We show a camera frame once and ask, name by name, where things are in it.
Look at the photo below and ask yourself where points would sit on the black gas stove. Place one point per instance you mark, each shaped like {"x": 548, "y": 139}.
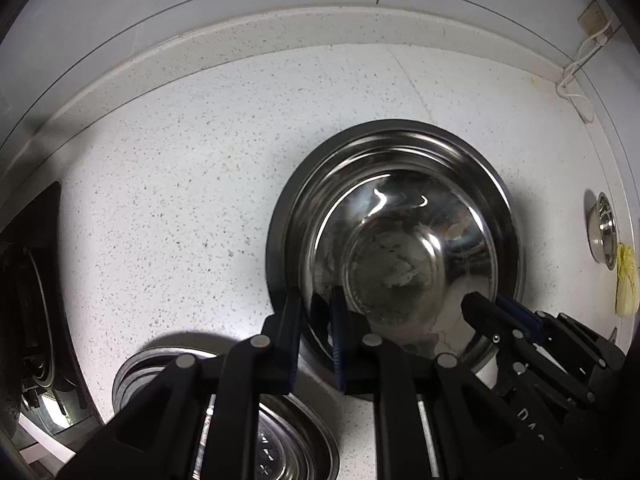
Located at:
{"x": 30, "y": 310}

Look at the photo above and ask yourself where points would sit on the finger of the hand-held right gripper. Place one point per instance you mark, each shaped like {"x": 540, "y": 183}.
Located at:
{"x": 487, "y": 322}
{"x": 522, "y": 316}

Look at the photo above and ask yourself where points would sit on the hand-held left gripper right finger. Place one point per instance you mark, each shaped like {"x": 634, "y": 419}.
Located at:
{"x": 339, "y": 340}

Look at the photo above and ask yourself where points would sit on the napa cabbage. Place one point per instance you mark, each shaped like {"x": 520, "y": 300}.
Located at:
{"x": 627, "y": 285}

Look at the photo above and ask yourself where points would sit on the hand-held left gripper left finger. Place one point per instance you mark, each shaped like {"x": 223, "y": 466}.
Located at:
{"x": 287, "y": 340}

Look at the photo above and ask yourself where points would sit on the small steel bowl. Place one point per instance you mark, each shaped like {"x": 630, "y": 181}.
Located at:
{"x": 395, "y": 260}
{"x": 602, "y": 230}

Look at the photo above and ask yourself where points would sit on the double wall socket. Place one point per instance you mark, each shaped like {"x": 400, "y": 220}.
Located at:
{"x": 590, "y": 15}

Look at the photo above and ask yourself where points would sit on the large steel bowl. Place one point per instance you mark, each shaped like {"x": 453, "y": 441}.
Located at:
{"x": 282, "y": 210}

